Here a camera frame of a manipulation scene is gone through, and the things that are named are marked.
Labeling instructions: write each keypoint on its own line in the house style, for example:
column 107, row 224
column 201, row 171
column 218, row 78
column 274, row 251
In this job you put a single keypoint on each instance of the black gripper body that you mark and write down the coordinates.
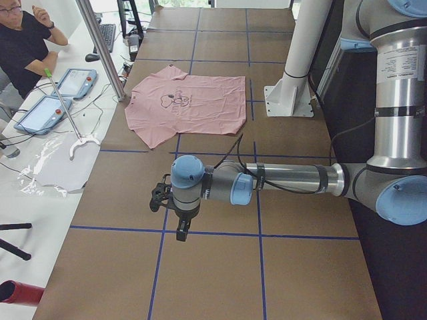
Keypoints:
column 185, row 217

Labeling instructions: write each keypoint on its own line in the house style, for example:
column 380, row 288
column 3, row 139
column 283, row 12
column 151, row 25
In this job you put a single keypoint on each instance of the blue teach pendant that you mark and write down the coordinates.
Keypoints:
column 42, row 117
column 76, row 83

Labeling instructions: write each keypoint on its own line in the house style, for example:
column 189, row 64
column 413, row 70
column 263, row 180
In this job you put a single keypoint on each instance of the metal reacher grabber stick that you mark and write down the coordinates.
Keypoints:
column 81, row 140

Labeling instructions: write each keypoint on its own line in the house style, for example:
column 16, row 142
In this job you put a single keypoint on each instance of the aluminium frame post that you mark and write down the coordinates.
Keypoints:
column 88, row 16

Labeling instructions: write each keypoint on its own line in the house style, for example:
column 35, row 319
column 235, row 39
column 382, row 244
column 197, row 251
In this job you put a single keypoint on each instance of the black device on desk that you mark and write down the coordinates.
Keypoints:
column 133, row 46

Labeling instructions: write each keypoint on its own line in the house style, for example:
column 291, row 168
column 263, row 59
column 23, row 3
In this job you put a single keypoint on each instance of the pink Snoopy t-shirt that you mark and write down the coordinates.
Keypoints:
column 172, row 101

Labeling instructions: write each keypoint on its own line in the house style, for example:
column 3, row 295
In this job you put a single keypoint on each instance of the black keyboard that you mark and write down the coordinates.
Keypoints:
column 108, row 33

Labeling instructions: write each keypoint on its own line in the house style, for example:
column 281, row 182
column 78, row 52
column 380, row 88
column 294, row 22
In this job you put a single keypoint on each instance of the red cylinder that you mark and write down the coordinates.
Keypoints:
column 14, row 292

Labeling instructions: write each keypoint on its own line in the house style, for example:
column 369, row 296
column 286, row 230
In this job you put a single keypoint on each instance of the clear plastic bag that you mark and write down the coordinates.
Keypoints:
column 51, row 171

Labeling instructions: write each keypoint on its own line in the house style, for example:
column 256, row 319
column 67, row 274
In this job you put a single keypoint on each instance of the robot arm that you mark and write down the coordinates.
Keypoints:
column 392, row 182

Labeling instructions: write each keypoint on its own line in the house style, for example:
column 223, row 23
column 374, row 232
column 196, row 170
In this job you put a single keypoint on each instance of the far blue teach pendant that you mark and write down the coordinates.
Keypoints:
column 76, row 83

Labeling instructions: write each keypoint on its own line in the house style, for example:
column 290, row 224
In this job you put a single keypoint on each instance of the person in black shirt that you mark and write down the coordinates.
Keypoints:
column 24, row 53

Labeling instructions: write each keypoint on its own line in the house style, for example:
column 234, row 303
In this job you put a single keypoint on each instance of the black tripod legs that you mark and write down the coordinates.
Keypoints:
column 13, row 243

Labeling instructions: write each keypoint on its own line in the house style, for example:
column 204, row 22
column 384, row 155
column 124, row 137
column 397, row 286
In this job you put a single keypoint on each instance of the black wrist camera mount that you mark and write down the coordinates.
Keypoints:
column 162, row 195

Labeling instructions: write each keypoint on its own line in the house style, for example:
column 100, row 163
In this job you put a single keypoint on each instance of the black computer mouse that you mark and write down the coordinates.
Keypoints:
column 91, row 57

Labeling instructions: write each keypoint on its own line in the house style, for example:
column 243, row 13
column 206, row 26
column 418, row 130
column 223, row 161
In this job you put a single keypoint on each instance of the near blue teach pendant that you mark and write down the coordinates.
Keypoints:
column 42, row 117

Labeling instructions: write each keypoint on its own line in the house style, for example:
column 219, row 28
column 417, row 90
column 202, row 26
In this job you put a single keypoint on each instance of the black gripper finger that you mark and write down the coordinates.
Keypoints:
column 180, row 231
column 186, row 228

